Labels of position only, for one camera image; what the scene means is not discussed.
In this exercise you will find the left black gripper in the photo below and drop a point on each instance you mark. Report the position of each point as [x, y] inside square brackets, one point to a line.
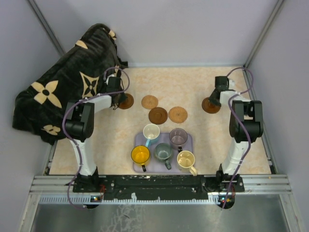
[123, 98]

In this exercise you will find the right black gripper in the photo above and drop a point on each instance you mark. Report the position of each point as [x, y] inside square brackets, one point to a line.
[211, 97]

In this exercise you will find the brown wooden coaster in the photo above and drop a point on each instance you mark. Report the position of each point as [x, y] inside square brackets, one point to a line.
[209, 107]
[127, 103]

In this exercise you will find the woven rattan coaster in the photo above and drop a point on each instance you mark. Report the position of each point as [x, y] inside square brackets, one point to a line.
[178, 114]
[149, 102]

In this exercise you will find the dark wooden coaster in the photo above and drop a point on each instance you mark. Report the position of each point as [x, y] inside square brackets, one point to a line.
[158, 115]

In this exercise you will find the purple glass mug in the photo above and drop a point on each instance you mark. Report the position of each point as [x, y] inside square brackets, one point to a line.
[178, 138]

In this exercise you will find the cream ceramic mug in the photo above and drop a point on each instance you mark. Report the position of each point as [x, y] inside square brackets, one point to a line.
[186, 161]

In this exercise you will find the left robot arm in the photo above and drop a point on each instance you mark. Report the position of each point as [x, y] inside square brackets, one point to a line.
[78, 121]

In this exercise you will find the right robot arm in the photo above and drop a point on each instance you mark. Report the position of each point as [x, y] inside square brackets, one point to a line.
[245, 124]

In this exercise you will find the black floral blanket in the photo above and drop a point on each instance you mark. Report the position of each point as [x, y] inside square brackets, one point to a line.
[82, 72]

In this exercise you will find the white blue mug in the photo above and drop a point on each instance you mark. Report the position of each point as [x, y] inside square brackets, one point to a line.
[151, 133]

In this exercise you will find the yellow glass mug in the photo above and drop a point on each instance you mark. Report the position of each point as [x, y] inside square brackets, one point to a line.
[141, 156]

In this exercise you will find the grey green mug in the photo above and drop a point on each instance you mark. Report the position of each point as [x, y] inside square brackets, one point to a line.
[163, 152]

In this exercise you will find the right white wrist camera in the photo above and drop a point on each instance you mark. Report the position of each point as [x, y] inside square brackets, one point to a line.
[231, 83]

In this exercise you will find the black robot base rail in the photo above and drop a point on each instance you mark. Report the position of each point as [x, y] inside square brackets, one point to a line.
[157, 187]

